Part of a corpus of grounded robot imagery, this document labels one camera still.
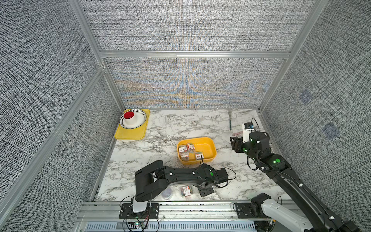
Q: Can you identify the paper clip box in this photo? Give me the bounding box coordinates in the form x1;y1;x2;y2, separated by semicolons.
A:
180;186;193;197
195;152;204;160
178;145;188;154
186;143;196;153

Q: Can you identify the yellow plastic storage box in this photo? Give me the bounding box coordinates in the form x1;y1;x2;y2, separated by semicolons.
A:
177;137;217;165

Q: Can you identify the paper clip box front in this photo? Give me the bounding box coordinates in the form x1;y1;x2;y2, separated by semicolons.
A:
195;152;204;160

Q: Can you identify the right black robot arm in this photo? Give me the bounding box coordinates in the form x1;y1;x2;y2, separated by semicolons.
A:
230;131;360;232

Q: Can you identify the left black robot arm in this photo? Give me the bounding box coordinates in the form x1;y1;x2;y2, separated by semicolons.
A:
132;160;229;213

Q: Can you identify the paper clip box underneath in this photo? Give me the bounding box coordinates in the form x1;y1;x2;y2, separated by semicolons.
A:
180;153;189;161

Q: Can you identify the yellow flat tray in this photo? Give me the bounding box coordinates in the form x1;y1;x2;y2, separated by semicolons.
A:
115;109;150;140

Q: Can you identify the white patterned bowl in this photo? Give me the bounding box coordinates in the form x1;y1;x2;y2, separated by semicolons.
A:
119;109;147;129

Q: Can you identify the white cup red inside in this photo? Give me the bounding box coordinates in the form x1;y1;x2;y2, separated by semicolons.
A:
123;111;135;121

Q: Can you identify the pink handled fork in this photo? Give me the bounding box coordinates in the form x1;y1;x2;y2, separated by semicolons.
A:
232;131;243;136

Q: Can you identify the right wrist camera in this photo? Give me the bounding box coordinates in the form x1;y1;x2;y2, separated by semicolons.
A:
242;122;255;143

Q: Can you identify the green handled fork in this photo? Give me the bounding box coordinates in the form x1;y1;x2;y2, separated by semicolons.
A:
228;109;232;131

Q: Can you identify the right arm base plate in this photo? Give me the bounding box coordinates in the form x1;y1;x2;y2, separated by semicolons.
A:
233;203;260;219

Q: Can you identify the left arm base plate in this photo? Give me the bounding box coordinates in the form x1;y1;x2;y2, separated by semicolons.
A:
118;202;160;219

